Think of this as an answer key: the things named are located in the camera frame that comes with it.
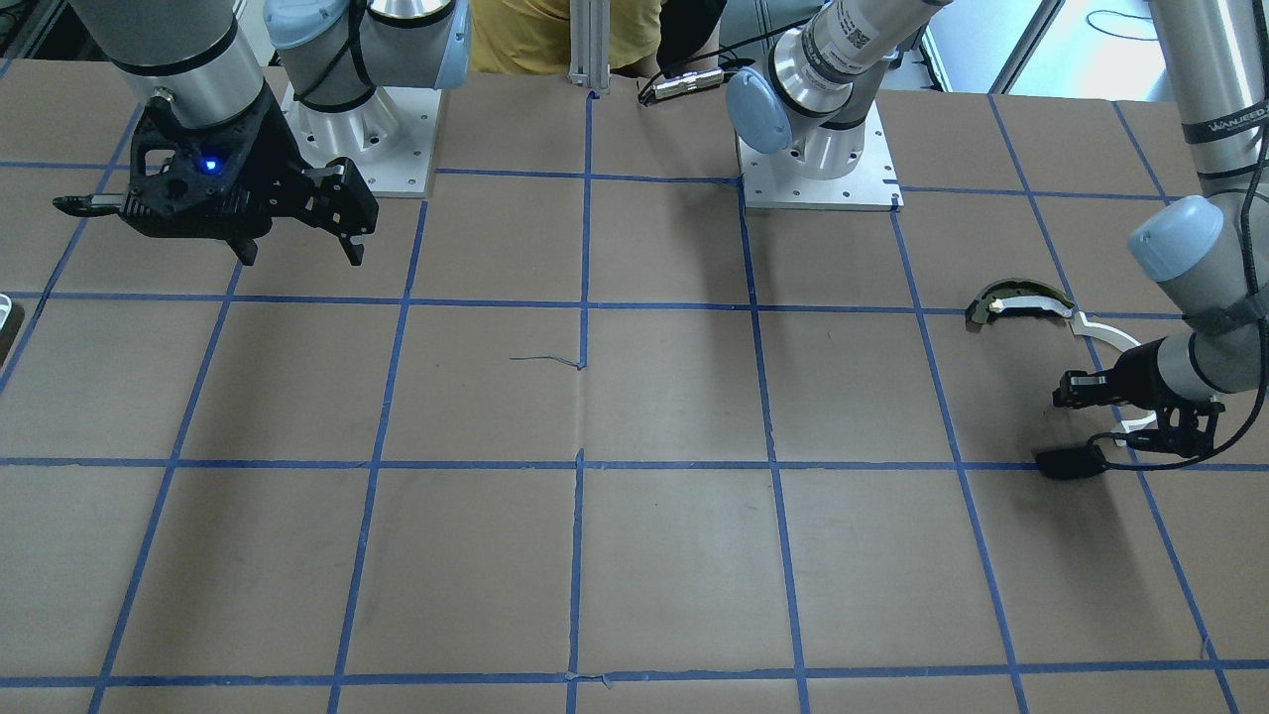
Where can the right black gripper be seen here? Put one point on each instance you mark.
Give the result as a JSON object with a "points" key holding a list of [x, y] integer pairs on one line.
{"points": [[274, 149]]}

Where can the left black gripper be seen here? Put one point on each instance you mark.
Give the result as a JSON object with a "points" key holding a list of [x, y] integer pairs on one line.
{"points": [[1140, 370]]}

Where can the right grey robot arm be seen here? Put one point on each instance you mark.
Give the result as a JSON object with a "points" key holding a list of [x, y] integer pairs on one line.
{"points": [[336, 53]]}

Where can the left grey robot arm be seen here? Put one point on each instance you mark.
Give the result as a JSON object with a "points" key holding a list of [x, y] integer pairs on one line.
{"points": [[1207, 252]]}

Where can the small black plastic part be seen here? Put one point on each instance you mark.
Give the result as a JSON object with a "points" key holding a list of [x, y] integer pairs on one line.
{"points": [[1070, 463]]}

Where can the olive green brake shoe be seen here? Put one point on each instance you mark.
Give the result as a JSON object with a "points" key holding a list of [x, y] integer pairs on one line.
{"points": [[1009, 298]]}

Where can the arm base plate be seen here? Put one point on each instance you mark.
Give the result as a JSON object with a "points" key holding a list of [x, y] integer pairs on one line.
{"points": [[839, 170], [391, 139]]}

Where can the aluminium frame post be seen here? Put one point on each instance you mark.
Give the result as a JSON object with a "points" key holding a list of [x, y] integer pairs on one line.
{"points": [[590, 32]]}

